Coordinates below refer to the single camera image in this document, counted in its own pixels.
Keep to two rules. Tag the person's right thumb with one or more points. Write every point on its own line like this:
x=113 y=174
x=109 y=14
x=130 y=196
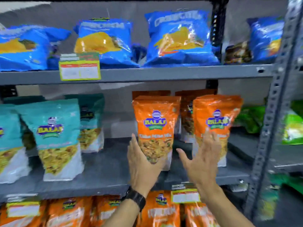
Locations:
x=184 y=156

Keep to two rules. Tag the person's left forearm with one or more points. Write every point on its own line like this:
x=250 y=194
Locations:
x=123 y=216

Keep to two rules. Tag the teal snack pouch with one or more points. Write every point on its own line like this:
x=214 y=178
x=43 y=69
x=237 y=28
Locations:
x=91 y=130
x=23 y=99
x=54 y=134
x=9 y=151

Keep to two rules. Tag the green snack packet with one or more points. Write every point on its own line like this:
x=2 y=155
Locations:
x=293 y=127
x=251 y=118
x=284 y=184

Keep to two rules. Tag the black wristwatch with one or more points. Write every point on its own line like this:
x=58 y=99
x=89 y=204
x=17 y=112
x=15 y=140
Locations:
x=136 y=198

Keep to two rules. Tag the dark brown snack packet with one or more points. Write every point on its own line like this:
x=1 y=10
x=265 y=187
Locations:
x=238 y=53

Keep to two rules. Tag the person's left thumb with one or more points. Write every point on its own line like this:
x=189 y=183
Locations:
x=159 y=165

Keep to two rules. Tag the orange snack bag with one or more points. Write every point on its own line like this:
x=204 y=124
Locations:
x=21 y=221
x=198 y=216
x=68 y=213
x=161 y=210
x=105 y=210

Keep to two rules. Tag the black perforated rack upright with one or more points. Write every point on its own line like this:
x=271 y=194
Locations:
x=217 y=25

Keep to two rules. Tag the blue chips bag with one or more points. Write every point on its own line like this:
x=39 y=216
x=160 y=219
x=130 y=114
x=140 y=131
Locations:
x=21 y=49
x=266 y=37
x=180 y=37
x=106 y=40

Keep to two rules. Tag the orange snack pouch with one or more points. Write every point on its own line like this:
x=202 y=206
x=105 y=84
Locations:
x=185 y=115
x=151 y=92
x=156 y=120
x=216 y=115

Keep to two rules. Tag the grey metal shelf rack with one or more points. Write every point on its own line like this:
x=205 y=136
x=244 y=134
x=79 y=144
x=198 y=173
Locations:
x=146 y=74

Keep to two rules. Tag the person's left hand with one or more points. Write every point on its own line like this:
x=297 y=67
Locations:
x=140 y=170

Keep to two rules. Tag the person's right hand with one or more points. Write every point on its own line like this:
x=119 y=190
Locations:
x=204 y=165

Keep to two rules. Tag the grey perforated rack upright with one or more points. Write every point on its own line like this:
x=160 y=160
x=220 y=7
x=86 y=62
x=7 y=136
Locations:
x=272 y=111

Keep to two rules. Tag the person's right forearm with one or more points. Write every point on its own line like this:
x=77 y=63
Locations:
x=224 y=210

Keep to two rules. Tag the yellow-edged shelf price label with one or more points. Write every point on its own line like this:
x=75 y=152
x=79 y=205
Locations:
x=23 y=209
x=185 y=195
x=80 y=68

